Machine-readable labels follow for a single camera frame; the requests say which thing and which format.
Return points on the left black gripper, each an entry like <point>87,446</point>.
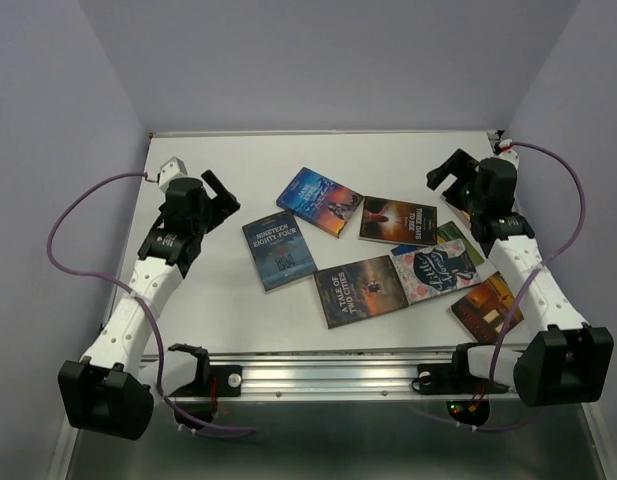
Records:
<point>225,204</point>

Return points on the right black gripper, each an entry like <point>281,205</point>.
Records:
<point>459,162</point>

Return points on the Three Days to See book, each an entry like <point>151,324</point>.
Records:
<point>398,222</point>

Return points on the Nineteen Eighty-Four blue book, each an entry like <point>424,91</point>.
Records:
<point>279,250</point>

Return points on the Jane Eyre blue book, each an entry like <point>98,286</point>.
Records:
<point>320,201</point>

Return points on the Little Women floral book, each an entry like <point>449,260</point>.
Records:
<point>435,270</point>

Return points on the A Tale of Two Cities book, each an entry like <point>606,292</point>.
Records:
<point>359,291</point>

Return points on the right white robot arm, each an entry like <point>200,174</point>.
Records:
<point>567,359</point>

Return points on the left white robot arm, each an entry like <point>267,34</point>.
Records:
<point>113,388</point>

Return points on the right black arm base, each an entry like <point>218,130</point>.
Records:
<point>469,404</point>

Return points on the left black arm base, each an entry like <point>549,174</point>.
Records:
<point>195,384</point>

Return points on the brown orange book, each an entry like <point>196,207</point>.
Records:
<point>482,310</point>

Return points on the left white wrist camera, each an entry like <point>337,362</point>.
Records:
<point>173,169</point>

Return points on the aluminium mounting rail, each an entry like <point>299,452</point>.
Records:
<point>380,375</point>

